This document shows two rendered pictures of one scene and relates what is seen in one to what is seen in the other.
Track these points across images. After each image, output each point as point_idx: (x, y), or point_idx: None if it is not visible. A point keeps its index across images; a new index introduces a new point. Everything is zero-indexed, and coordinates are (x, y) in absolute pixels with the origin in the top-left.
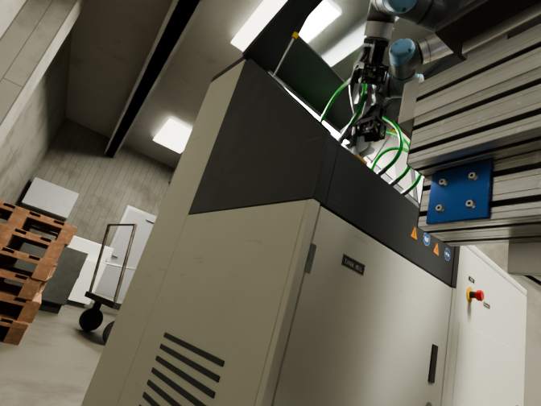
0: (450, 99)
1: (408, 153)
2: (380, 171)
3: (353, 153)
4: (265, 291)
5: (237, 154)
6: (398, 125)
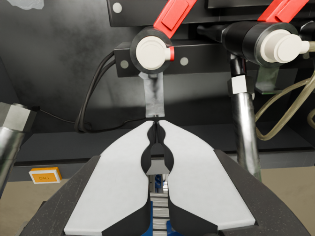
0: None
1: (40, 206)
2: (236, 159)
3: (33, 180)
4: None
5: None
6: (25, 221)
